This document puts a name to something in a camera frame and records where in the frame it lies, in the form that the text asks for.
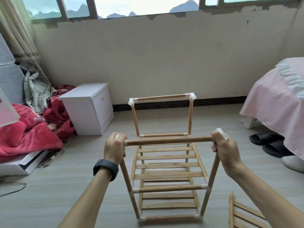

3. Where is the person's left hand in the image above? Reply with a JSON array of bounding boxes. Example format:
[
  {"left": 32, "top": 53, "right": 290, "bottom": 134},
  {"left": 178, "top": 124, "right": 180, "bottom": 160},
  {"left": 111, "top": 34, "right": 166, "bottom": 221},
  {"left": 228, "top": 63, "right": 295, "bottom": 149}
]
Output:
[{"left": 104, "top": 132, "right": 129, "bottom": 165}]

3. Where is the person's right hand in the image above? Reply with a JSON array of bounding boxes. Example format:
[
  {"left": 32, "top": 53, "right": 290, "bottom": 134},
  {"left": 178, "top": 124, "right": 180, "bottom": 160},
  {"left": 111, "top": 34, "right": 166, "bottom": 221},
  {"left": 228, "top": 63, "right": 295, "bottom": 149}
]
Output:
[{"left": 210, "top": 130, "right": 244, "bottom": 179}]

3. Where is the person's right forearm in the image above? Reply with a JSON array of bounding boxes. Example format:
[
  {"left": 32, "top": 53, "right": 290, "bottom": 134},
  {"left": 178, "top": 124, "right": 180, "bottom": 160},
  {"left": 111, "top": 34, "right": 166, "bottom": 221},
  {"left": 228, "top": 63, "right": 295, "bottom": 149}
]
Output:
[{"left": 228, "top": 164, "right": 304, "bottom": 228}]

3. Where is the person's left forearm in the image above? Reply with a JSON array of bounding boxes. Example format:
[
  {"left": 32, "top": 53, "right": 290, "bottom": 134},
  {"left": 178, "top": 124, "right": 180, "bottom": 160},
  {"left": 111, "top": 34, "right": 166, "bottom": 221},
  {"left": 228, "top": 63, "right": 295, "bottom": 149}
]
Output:
[{"left": 57, "top": 171, "right": 115, "bottom": 228}]

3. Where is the black smartwatch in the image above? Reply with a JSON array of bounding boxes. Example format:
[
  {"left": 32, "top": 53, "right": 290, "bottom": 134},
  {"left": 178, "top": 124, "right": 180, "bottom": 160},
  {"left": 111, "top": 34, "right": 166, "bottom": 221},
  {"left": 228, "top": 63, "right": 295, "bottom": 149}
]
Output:
[{"left": 92, "top": 159, "right": 119, "bottom": 182}]

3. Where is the white bed leg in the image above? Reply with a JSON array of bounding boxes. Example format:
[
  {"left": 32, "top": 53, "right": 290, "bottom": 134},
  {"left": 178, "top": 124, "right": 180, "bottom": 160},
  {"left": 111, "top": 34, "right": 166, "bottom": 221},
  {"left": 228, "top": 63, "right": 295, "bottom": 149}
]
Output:
[{"left": 244, "top": 116, "right": 257, "bottom": 130}]

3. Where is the black slipper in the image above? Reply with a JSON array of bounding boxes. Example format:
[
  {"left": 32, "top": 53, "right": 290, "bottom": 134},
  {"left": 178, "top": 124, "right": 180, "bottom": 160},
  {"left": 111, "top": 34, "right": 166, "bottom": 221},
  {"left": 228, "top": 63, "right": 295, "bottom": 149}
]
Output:
[
  {"left": 263, "top": 140, "right": 290, "bottom": 158},
  {"left": 249, "top": 133, "right": 276, "bottom": 145}
]

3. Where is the white box cabinet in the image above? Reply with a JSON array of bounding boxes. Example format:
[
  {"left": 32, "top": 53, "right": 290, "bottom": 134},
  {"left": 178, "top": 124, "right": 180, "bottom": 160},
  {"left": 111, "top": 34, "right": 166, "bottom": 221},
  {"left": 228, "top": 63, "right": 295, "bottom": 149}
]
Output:
[{"left": 58, "top": 83, "right": 115, "bottom": 136}]

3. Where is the white shoe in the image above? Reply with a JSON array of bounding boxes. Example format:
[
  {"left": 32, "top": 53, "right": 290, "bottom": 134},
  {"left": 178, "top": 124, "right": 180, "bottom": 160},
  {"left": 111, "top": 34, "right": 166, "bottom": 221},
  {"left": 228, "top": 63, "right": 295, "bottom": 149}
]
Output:
[{"left": 281, "top": 155, "right": 304, "bottom": 172}]

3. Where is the pink ruffled bed skirt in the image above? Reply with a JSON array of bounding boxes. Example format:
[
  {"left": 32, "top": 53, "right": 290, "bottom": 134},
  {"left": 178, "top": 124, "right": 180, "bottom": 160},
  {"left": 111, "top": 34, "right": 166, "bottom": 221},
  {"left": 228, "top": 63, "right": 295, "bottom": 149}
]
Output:
[{"left": 240, "top": 57, "right": 304, "bottom": 160}]

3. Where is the red fleece blanket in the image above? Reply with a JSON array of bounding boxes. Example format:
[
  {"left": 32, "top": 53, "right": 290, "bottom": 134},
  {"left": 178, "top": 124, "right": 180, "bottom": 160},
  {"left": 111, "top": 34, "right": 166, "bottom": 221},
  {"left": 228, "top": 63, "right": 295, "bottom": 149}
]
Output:
[{"left": 0, "top": 84, "right": 77, "bottom": 157}]

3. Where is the flat white box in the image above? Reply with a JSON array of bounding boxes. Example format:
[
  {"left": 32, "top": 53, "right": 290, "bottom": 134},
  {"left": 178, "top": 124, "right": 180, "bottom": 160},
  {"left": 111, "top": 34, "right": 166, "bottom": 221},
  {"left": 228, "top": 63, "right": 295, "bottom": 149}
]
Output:
[{"left": 0, "top": 149, "right": 48, "bottom": 176}]

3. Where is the pale green cloth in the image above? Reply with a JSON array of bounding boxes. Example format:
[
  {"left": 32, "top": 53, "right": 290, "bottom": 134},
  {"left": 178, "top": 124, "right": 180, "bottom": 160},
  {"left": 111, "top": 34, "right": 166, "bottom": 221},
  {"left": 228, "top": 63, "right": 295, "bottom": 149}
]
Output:
[{"left": 23, "top": 69, "right": 57, "bottom": 114}]

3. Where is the white plastic door panel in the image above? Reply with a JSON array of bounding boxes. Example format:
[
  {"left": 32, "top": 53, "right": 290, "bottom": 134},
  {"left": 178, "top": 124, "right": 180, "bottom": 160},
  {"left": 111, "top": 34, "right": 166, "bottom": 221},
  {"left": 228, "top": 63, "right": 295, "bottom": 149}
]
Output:
[{"left": 0, "top": 88, "right": 21, "bottom": 127}]

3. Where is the window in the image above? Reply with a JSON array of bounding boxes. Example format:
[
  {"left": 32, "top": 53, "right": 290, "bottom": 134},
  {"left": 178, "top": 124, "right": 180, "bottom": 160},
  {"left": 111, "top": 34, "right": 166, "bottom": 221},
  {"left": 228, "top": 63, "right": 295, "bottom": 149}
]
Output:
[{"left": 21, "top": 0, "right": 295, "bottom": 19}]

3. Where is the green striped curtain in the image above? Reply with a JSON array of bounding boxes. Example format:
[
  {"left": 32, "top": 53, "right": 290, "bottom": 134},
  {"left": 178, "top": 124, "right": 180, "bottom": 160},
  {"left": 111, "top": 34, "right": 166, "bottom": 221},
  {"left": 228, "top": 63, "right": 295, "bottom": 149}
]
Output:
[{"left": 0, "top": 0, "right": 48, "bottom": 79}]

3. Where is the wire clothes hanger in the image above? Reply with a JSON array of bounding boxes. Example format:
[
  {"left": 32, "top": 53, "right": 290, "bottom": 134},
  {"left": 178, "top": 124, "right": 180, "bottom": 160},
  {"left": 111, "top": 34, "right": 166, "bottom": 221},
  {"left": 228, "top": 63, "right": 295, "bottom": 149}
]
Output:
[{"left": 0, "top": 182, "right": 27, "bottom": 198}]

